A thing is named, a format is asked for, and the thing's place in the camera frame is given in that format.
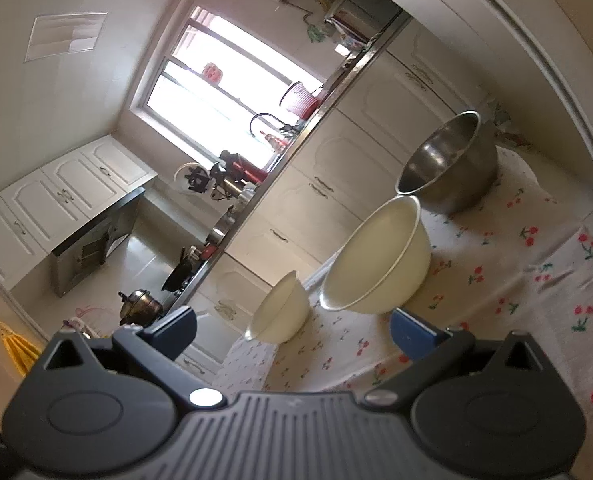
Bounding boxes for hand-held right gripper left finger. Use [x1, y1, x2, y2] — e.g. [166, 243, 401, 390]
[40, 305, 228, 414]

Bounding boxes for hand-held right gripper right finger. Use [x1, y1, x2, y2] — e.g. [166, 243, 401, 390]
[363, 308, 553, 413]

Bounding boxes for cream plastic bowl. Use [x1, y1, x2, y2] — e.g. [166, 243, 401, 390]
[245, 270, 311, 345]
[319, 195, 432, 313]

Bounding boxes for stainless steel bowl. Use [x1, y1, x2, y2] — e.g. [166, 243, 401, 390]
[395, 110, 498, 215]

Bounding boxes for steel stock pot with lid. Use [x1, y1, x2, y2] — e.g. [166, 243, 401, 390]
[118, 287, 164, 327]

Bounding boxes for black frying pan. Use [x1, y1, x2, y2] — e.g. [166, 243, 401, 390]
[161, 247, 202, 293]

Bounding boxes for shallow steel pan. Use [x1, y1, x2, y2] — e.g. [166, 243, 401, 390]
[206, 205, 238, 246]

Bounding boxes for cherry print tablecloth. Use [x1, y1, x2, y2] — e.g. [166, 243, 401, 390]
[211, 142, 593, 461]

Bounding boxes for kitchen range hood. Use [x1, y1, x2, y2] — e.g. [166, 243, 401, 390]
[50, 187, 147, 298]

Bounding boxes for black hanging kitchen tools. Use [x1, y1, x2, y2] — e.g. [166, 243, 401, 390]
[175, 160, 212, 193]

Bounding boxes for yellow hanging cloth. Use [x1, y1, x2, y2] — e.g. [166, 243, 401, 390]
[0, 320, 44, 378]

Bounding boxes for metal kettle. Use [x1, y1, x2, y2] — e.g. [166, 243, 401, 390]
[209, 160, 242, 201]

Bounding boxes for red thermos flask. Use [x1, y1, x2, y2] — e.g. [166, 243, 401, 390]
[231, 152, 268, 182]

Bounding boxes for row of white cabinet doors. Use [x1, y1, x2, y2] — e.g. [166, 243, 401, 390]
[176, 10, 502, 376]

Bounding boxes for chrome kitchen faucet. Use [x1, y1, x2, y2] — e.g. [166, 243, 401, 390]
[250, 111, 297, 136]

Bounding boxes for grey kitchen countertop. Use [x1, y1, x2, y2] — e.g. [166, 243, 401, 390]
[174, 10, 415, 311]

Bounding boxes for red plastic basket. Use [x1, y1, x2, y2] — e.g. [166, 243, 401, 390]
[279, 80, 325, 118]

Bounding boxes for kitchen window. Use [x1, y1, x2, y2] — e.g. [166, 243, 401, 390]
[126, 5, 327, 171]

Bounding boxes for silver refrigerator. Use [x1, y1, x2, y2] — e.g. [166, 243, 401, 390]
[337, 0, 593, 231]

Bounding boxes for white ceiling panel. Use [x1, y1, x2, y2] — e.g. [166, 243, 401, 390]
[25, 11, 108, 63]

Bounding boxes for dark microwave oven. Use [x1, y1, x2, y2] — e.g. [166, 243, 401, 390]
[329, 0, 407, 51]

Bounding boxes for white wall cabinets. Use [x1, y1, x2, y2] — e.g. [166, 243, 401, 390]
[0, 135, 160, 291]

